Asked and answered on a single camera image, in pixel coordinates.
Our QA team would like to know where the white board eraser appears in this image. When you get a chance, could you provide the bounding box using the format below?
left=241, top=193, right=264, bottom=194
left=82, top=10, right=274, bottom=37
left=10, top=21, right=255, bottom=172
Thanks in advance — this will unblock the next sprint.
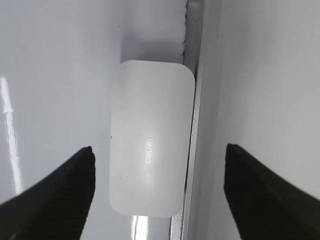
left=109, top=60, right=195, bottom=218

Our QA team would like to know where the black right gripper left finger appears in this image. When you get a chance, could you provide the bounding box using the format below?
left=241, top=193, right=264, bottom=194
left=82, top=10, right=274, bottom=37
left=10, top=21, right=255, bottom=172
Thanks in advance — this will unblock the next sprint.
left=0, top=146, right=96, bottom=240

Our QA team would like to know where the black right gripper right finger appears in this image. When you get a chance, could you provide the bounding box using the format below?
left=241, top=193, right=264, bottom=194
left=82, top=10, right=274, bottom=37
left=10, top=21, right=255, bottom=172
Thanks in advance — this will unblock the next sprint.
left=223, top=143, right=320, bottom=240

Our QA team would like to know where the white board with grey frame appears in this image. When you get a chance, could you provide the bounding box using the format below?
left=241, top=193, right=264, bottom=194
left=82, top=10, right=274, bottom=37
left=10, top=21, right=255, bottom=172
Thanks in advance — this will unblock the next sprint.
left=0, top=0, right=204, bottom=240

